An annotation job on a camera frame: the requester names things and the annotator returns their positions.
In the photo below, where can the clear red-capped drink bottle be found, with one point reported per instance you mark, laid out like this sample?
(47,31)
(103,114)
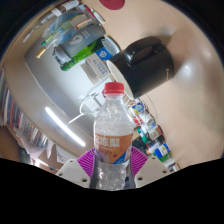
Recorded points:
(112,143)

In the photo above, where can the black mug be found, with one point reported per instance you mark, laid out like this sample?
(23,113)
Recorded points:
(146,66)

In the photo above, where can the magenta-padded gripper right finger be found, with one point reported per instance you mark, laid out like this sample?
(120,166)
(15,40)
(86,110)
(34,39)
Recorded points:
(150,170)

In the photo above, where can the white and blue carton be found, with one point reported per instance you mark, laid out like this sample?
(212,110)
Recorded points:
(100,65)

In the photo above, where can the brown jar with white lid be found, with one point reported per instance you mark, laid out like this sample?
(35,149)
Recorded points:
(81,21)

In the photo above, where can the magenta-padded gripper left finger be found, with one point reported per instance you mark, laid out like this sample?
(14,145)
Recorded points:
(73,173)

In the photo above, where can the white bottle with blue label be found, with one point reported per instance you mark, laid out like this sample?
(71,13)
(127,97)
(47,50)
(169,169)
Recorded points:
(162,150)

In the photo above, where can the flat round red coaster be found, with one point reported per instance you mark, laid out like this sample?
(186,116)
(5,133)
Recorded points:
(112,4)

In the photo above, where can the green bottle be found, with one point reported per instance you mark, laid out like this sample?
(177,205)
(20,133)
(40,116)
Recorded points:
(81,55)

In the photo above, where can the grey shaker bottle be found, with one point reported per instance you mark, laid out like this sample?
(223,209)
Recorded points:
(80,38)

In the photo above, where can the white LED desk lamp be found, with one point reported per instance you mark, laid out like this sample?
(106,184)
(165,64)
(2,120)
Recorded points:
(65,126)

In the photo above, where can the white power strip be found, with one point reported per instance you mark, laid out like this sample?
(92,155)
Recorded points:
(90,104)

